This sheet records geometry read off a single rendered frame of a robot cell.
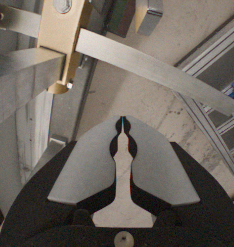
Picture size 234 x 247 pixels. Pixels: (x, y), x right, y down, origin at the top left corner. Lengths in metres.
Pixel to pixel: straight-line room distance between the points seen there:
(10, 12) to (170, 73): 0.24
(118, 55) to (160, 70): 0.06
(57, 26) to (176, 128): 1.23
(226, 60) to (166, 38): 0.39
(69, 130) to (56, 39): 0.27
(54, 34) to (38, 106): 0.35
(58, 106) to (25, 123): 0.23
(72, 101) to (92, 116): 0.83
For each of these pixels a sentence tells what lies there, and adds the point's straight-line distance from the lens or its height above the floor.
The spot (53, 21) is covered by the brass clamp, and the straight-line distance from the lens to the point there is 0.21.
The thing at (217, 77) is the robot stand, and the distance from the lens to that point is 1.02.
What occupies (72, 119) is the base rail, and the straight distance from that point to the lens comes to 0.40.
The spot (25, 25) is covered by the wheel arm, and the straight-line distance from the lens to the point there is 0.24.
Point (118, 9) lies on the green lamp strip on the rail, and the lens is 0.33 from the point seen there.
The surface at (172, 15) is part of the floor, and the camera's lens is 1.09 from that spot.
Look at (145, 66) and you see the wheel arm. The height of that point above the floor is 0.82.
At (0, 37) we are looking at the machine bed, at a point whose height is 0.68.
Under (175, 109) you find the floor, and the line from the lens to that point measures 1.22.
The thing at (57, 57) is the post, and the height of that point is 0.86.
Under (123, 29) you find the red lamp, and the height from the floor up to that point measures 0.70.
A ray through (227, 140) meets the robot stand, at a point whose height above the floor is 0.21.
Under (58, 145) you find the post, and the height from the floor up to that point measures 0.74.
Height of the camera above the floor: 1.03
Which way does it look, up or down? 58 degrees down
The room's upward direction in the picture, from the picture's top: 178 degrees counter-clockwise
